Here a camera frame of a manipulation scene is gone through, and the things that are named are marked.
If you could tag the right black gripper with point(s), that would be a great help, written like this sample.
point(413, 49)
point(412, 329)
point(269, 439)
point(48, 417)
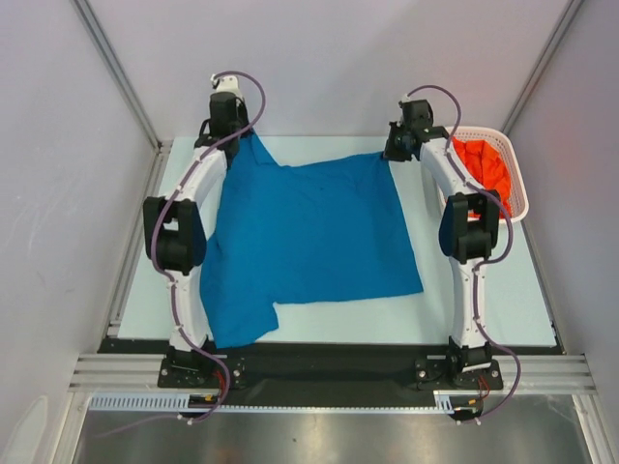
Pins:
point(394, 146)

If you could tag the blue t shirt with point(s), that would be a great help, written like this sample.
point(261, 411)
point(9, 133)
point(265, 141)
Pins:
point(332, 231)

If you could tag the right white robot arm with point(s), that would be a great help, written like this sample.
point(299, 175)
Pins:
point(468, 230)

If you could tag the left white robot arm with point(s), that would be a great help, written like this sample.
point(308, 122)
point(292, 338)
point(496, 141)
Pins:
point(174, 235)

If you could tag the orange t shirt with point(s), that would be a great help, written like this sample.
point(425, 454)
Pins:
point(484, 163)

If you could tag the white plastic basket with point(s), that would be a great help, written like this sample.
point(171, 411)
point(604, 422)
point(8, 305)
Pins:
point(508, 169)

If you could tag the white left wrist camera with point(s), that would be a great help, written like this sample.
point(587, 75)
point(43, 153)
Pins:
point(227, 83)

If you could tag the right aluminium corner post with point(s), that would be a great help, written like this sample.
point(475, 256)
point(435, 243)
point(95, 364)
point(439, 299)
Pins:
point(559, 32)

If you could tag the aluminium corner post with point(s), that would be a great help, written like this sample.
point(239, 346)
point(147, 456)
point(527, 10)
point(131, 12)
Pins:
point(103, 45)
point(559, 32)

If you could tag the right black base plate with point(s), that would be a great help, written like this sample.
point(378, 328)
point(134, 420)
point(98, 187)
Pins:
point(435, 373)

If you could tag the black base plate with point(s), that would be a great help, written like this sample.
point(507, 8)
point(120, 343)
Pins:
point(435, 373)
point(191, 370)

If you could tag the white slotted cable duct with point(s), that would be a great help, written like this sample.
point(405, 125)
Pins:
point(198, 403)

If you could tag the aluminium front rail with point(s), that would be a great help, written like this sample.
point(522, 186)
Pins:
point(534, 374)

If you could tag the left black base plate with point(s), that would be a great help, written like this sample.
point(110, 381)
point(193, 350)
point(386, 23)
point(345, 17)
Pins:
point(191, 370)

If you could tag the left aluminium corner post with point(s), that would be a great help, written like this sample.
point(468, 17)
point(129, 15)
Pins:
point(103, 45)

